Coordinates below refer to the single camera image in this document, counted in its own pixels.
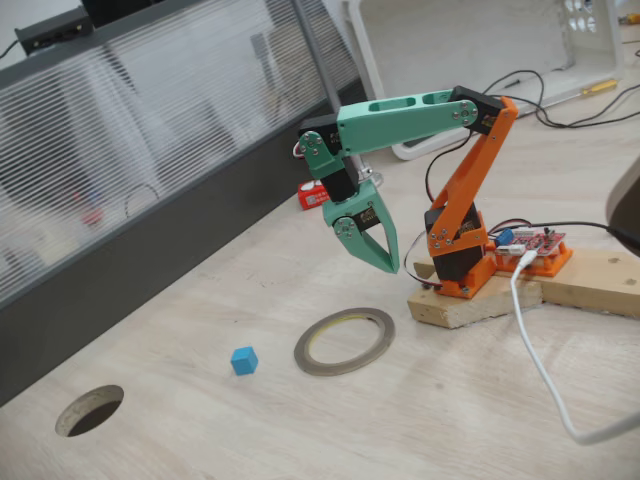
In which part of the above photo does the small red box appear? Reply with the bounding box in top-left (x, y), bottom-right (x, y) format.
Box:
top-left (297, 179), bottom-right (331, 212)

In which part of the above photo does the black power cable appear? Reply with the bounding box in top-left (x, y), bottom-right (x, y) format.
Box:
top-left (542, 221), bottom-right (640, 254)

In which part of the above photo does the red controller board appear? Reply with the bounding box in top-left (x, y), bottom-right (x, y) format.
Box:
top-left (492, 227), bottom-right (569, 259)

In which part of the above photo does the black monitor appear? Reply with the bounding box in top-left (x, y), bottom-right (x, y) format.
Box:
top-left (82, 0), bottom-right (166, 29)

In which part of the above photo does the white USB cable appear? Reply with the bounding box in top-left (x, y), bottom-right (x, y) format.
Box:
top-left (509, 249), bottom-right (640, 446)

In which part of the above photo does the black box device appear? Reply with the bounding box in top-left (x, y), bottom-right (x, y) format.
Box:
top-left (13, 5), bottom-right (94, 55)

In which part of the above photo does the grey ring of tape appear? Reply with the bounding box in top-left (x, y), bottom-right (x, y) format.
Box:
top-left (293, 306), bottom-right (396, 377)

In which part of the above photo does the wooden base block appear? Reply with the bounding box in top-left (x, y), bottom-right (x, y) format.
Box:
top-left (407, 264), bottom-right (544, 330)

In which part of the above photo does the wooden plank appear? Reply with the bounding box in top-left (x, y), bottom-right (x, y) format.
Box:
top-left (539, 248), bottom-right (640, 319)

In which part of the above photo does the blue cube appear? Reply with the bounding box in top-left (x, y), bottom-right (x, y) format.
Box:
top-left (230, 345), bottom-right (259, 376)

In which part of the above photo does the yellow handled screwdriver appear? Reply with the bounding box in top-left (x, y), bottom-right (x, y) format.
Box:
top-left (579, 78), bottom-right (621, 96)

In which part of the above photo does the frosted glass desk partition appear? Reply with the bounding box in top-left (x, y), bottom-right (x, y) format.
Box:
top-left (0, 0), bottom-right (371, 407)

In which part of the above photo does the silver metal post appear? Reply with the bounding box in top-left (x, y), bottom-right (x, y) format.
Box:
top-left (349, 154), bottom-right (384, 189)

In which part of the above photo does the thin black cable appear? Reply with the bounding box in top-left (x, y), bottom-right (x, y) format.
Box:
top-left (482, 69), bottom-right (640, 129)

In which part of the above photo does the grey rounded object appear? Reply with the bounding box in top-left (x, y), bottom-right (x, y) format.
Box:
top-left (604, 157), bottom-right (640, 236)

